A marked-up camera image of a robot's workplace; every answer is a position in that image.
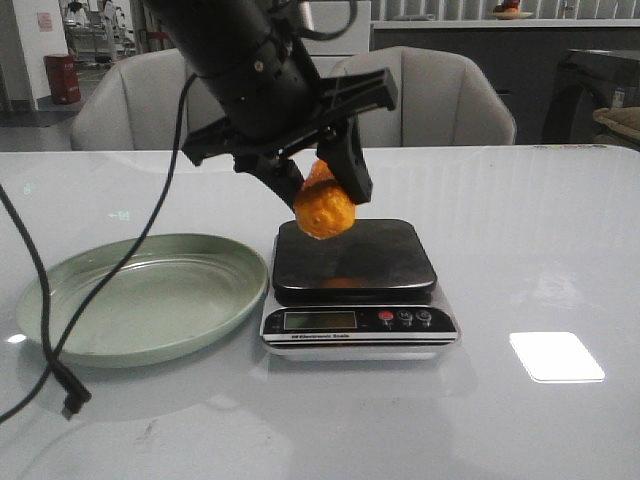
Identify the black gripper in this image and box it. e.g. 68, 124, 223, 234
183, 38, 398, 210

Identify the orange corn cob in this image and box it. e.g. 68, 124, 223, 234
294, 159, 356, 240

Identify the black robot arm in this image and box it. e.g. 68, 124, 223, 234
147, 1, 398, 206

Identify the black silver kitchen scale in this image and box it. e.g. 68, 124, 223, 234
259, 219, 461, 361

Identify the right grey upholstered chair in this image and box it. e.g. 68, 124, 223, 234
331, 46, 516, 147

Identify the grey upholstered chair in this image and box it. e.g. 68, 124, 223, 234
331, 46, 516, 147
70, 47, 236, 151

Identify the white drawer cabinet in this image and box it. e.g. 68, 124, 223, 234
303, 1, 371, 77

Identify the left grey upholstered chair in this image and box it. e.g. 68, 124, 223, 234
70, 47, 236, 151

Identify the pale green round plate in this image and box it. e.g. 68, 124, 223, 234
47, 233, 268, 368

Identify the red barrier tape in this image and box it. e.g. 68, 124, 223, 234
147, 31, 169, 41

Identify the dark grey counter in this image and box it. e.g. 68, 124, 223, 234
372, 19, 639, 144

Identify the fruit bowl on counter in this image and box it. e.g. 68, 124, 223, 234
489, 0, 533, 20

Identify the red bin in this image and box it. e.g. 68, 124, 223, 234
44, 54, 81, 105

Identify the dark appliance at right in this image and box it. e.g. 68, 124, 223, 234
541, 49, 639, 144

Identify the tan cushion at right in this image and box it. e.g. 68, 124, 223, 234
592, 106, 640, 151

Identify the pink wall notice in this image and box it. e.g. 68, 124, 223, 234
37, 12, 53, 32

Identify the thin black cable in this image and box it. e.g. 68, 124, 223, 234
0, 72, 199, 425

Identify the black cable with plug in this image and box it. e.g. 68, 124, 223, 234
0, 183, 93, 420

